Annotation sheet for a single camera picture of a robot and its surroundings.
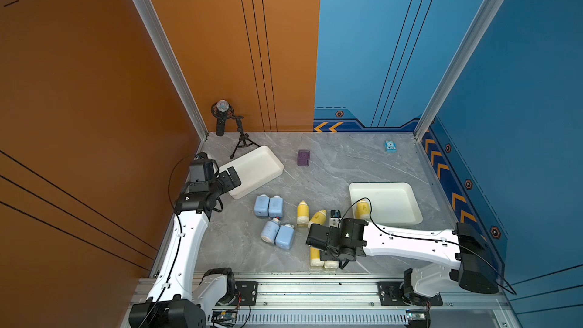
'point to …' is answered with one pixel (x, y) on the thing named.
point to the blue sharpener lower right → (285, 237)
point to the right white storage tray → (392, 203)
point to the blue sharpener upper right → (275, 206)
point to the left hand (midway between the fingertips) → (226, 174)
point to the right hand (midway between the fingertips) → (328, 255)
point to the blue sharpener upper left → (261, 205)
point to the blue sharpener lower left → (270, 229)
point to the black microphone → (222, 110)
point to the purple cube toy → (303, 158)
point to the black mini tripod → (244, 140)
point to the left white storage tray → (253, 168)
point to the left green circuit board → (224, 316)
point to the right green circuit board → (417, 317)
